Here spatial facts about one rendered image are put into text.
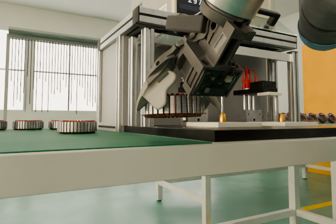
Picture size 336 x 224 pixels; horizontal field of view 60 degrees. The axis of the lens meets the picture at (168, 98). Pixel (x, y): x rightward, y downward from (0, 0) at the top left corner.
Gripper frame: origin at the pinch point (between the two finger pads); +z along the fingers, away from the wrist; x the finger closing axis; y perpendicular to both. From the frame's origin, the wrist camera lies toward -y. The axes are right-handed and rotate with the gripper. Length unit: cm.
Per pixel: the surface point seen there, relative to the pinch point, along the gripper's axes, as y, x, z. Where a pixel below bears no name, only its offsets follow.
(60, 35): -326, 34, 179
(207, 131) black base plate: 3.5, 7.9, 3.3
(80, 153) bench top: 9.0, -17.1, 0.2
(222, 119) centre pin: -11.3, 27.3, 15.3
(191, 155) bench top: 10.1, 0.2, 1.2
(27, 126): -50, -19, 58
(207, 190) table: -53, 105, 134
